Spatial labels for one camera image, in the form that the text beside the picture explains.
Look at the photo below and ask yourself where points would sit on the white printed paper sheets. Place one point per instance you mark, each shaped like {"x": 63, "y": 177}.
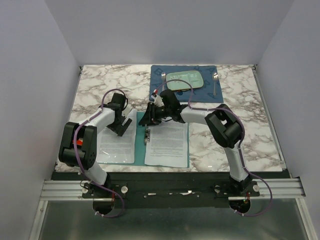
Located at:
{"x": 168, "y": 145}

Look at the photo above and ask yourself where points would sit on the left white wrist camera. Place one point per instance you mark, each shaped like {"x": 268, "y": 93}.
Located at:
{"x": 126, "y": 111}

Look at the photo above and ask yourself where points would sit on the teal file folder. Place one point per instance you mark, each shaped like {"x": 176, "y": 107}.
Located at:
{"x": 139, "y": 147}

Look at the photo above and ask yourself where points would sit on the silver fork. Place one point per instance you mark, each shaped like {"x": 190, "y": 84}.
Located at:
{"x": 163, "y": 78}

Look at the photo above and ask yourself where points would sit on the silver spoon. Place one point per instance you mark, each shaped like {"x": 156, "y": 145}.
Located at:
{"x": 215, "y": 79}

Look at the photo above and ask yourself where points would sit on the printed sheet in folder pocket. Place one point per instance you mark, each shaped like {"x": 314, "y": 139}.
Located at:
{"x": 113, "y": 149}

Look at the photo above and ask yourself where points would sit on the light green divided plate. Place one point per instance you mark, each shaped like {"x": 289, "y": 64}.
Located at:
{"x": 184, "y": 80}

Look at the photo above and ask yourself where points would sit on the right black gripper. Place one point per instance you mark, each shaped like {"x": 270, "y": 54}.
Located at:
{"x": 150, "y": 118}

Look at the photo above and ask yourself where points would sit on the aluminium frame rail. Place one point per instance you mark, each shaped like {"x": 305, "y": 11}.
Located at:
{"x": 70, "y": 190}

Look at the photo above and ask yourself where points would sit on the silver folder clip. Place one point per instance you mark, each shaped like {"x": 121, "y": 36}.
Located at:
{"x": 147, "y": 136}

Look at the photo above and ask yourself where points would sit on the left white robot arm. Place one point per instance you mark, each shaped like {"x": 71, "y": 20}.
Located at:
{"x": 79, "y": 143}

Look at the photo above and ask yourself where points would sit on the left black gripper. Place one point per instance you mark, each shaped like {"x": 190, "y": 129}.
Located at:
{"x": 120, "y": 129}

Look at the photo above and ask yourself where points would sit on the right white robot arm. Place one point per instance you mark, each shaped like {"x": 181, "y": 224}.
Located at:
{"x": 225, "y": 127}

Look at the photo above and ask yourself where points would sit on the black mounting base plate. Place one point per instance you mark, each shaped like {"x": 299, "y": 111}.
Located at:
{"x": 169, "y": 190}

